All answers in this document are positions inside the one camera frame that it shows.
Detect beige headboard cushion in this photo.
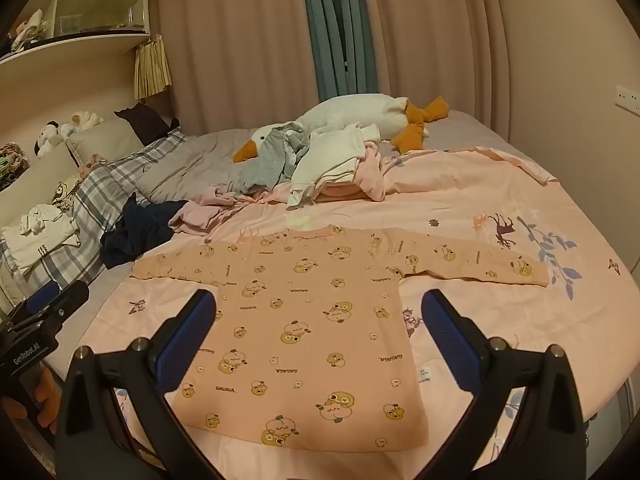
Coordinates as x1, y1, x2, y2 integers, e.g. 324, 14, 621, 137
65, 117, 146, 167
0, 142, 81, 207

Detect cartoon print cushion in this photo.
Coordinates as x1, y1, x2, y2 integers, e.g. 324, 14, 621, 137
52, 180, 83, 216

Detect grey garment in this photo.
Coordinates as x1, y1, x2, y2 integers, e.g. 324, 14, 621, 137
235, 122, 313, 196

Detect cream white garment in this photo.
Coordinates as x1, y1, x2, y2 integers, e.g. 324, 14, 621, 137
286, 122, 383, 211

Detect white goose plush toy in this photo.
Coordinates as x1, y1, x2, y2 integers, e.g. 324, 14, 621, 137
232, 94, 451, 163

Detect crumpled pink garment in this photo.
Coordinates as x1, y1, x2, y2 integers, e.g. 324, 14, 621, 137
320, 142, 398, 203

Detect cream plush toy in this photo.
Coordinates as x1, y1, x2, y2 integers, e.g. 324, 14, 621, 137
60, 111, 105, 138

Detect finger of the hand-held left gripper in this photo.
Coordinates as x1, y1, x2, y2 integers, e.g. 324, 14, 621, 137
22, 280, 62, 314
30, 280, 91, 327

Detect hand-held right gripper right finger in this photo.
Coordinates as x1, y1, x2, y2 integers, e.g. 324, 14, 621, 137
421, 289, 587, 480

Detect grey bed sheet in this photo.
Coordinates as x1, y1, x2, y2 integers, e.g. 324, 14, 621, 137
135, 107, 501, 206

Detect pink animal print blanket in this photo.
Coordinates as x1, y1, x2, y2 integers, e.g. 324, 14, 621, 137
75, 146, 640, 471

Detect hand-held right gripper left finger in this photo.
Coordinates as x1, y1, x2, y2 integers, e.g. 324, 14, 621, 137
54, 289, 218, 480

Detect folded white clothes stack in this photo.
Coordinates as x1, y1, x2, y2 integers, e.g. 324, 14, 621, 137
1, 204, 81, 271

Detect plush toys on shelf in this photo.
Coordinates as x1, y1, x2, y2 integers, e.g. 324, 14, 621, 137
10, 7, 51, 53

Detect pale pink thin garment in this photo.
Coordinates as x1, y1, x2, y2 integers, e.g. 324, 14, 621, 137
169, 182, 281, 236

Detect black cloth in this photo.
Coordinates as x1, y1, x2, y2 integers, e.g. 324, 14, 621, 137
114, 102, 180, 143

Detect orange plush object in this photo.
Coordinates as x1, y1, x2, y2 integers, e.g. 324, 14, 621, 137
0, 365, 63, 426

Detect white wall socket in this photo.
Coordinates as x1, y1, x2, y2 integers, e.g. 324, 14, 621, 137
614, 85, 640, 113

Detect grey plaid quilt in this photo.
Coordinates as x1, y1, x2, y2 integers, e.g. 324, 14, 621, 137
0, 127, 188, 301

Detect teal window curtain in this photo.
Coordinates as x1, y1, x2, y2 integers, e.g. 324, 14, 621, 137
299, 0, 378, 103

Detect dark navy garment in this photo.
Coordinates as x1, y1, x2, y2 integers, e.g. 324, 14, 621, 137
100, 192, 188, 271

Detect yellow striped small curtain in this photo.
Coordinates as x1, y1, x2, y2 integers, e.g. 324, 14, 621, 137
134, 34, 172, 100

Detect peach cartoon print shirt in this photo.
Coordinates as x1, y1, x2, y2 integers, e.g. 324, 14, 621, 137
131, 225, 548, 448

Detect white wall shelf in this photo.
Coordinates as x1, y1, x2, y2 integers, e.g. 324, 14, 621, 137
0, 0, 151, 66

